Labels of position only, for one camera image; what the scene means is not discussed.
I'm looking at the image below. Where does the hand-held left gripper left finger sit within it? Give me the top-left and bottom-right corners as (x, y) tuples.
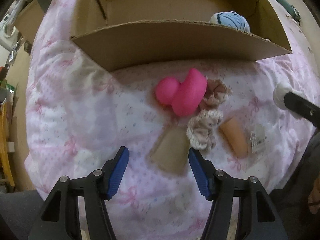
(27, 146), (130, 240)

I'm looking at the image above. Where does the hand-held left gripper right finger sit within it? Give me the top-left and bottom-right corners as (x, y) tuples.
(189, 149), (288, 240)

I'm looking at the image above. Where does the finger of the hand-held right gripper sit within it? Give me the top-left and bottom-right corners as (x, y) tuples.
(284, 91), (320, 130)

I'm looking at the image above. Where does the white fluffy puff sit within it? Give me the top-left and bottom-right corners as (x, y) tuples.
(272, 82), (304, 119)

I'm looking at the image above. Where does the beige pouch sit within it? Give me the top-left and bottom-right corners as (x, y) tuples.
(149, 126), (192, 175)

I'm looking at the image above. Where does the large cardboard box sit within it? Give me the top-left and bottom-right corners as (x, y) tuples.
(70, 0), (293, 72)

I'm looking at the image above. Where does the peach soft tube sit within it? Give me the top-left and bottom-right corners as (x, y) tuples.
(219, 117), (249, 158)

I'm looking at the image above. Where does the white beige scrunchie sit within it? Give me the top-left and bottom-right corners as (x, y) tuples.
(186, 109), (224, 152)

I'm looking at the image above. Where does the person's grey trouser leg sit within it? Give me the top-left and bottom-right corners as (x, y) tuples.
(277, 127), (320, 215)

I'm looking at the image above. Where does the white paper tag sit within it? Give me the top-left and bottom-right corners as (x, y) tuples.
(249, 125), (268, 153)

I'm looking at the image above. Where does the pink bow printed blanket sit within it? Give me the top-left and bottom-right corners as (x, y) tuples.
(25, 0), (318, 240)

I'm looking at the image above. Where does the mauve scrunchie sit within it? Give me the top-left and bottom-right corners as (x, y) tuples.
(199, 79), (232, 112)

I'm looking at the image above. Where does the grey cloth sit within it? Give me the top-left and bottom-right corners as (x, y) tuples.
(0, 189), (47, 240)

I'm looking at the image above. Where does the blue and white rolled cloth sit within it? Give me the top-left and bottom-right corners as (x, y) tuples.
(209, 10), (251, 33)

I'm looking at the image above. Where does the yellow board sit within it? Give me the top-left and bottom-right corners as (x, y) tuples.
(0, 105), (16, 188)

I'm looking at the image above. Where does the small brown cardboard box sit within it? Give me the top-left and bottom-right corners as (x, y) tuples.
(14, 0), (47, 44)

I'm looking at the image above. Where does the white appliance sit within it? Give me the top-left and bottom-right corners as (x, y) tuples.
(0, 0), (22, 53)

